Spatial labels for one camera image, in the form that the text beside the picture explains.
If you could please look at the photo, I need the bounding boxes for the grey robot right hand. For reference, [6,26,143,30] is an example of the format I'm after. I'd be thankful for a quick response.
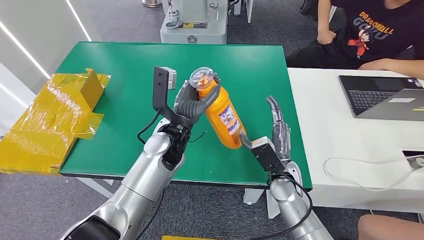
[239,96,292,163]

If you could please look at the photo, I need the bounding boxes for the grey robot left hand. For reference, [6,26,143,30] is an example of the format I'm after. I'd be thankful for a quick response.
[172,76,222,125]

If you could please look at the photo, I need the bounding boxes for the orange detergent bottle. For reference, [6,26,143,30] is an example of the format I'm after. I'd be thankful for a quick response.
[189,66,248,150]

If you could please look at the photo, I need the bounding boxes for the white desk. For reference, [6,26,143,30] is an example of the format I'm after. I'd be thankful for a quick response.
[286,67,424,215]

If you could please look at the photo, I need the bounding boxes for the green table mat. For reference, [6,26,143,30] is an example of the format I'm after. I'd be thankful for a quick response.
[58,41,313,190]

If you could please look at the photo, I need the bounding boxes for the white machine base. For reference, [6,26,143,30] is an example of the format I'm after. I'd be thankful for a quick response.
[159,0,229,45]

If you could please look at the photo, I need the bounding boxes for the grey open laptop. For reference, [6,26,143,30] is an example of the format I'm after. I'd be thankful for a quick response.
[337,74,424,122]

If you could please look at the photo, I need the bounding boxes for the white panel legs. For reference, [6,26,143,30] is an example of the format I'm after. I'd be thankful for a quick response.
[232,0,254,24]

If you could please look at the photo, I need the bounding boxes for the person's right hand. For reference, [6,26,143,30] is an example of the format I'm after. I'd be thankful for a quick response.
[317,28,337,45]

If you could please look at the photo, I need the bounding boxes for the person's hand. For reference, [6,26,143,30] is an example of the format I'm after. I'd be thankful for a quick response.
[317,28,337,45]
[358,57,388,71]

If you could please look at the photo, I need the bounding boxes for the person's left hand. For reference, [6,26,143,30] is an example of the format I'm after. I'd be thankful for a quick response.
[358,57,388,71]

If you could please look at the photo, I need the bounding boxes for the yellow object edge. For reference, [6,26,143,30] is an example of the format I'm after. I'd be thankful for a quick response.
[161,235,213,240]

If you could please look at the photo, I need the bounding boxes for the black office chair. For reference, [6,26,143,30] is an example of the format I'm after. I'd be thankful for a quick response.
[299,0,320,16]

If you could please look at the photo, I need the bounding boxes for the person's bare knee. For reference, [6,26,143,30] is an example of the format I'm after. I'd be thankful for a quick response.
[357,214,424,240]

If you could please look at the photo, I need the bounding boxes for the yellow taped cardboard box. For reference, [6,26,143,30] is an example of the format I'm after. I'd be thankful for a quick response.
[0,68,111,176]

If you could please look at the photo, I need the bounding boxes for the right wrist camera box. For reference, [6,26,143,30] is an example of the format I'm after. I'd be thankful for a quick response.
[250,136,286,172]

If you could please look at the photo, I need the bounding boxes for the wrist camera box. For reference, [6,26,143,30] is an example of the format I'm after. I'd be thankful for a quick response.
[152,66,178,121]
[250,136,286,172]

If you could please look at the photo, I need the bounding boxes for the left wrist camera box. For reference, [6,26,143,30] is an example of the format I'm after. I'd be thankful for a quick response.
[152,66,178,121]

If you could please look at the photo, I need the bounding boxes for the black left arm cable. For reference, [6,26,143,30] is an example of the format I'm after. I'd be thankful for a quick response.
[135,110,167,240]

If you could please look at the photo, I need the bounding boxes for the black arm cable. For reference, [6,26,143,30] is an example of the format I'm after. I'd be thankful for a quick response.
[248,172,314,240]
[135,110,167,240]

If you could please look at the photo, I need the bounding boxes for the white cable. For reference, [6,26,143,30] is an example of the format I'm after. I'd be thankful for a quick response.
[321,156,415,192]

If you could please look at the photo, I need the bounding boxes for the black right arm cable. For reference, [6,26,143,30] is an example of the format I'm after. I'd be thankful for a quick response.
[248,172,314,240]

